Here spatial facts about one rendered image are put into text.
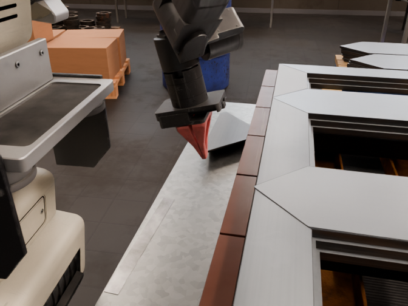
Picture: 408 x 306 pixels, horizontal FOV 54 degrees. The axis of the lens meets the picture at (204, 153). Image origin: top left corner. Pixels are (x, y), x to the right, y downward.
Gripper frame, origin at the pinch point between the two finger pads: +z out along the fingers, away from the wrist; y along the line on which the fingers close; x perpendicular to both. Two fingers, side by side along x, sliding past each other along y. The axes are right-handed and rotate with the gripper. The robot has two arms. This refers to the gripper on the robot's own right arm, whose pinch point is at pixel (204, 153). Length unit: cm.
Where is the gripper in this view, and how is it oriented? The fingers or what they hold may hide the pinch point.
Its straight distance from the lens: 66.2
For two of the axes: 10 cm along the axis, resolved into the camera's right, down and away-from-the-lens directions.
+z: 2.3, 8.8, 4.2
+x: -1.9, 4.6, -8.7
